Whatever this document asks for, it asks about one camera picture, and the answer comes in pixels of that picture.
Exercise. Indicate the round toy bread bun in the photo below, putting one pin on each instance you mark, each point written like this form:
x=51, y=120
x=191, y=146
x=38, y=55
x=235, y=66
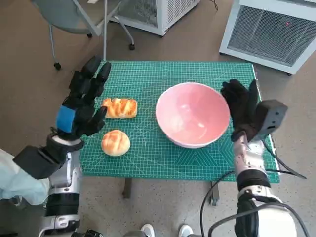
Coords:
x=115, y=143

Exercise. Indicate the dark metal table leg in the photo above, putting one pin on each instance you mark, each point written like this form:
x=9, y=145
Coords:
x=127, y=188
x=215, y=195

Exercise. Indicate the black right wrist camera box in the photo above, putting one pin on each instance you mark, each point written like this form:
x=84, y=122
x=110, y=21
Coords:
x=271, y=116

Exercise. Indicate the grey office chair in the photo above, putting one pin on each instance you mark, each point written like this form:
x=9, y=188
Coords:
x=69, y=17

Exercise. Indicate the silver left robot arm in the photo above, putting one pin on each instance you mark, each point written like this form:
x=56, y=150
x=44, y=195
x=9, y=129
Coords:
x=66, y=177

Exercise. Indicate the small black device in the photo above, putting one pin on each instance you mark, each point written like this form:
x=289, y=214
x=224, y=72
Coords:
x=92, y=233

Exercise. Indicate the pink bowl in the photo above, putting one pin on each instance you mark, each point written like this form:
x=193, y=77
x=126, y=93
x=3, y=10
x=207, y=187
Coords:
x=192, y=113

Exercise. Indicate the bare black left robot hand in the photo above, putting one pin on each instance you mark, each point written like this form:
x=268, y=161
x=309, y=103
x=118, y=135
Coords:
x=84, y=108

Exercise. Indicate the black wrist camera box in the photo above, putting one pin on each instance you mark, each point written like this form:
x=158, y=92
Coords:
x=37, y=161
x=271, y=116

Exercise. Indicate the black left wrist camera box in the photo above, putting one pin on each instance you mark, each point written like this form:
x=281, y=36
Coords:
x=37, y=161

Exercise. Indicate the rectangular toy bread loaf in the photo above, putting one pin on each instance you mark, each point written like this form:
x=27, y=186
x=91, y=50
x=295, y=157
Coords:
x=121, y=108

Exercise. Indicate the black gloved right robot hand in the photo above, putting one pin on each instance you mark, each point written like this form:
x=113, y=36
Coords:
x=243, y=108

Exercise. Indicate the green cutting mat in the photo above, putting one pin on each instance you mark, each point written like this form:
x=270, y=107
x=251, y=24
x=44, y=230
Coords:
x=148, y=163

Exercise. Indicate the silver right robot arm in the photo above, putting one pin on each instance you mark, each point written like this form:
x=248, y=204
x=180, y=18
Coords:
x=249, y=158

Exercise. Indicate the white shoe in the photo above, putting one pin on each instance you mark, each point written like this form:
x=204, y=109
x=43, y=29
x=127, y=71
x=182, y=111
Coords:
x=148, y=230
x=186, y=230

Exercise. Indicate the person's leg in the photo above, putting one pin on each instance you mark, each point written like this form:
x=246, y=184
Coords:
x=14, y=182

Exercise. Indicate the large white vented cabinet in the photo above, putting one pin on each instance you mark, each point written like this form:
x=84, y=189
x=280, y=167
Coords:
x=266, y=32

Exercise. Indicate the thin grey metal pole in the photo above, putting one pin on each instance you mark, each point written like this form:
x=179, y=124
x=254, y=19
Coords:
x=105, y=29

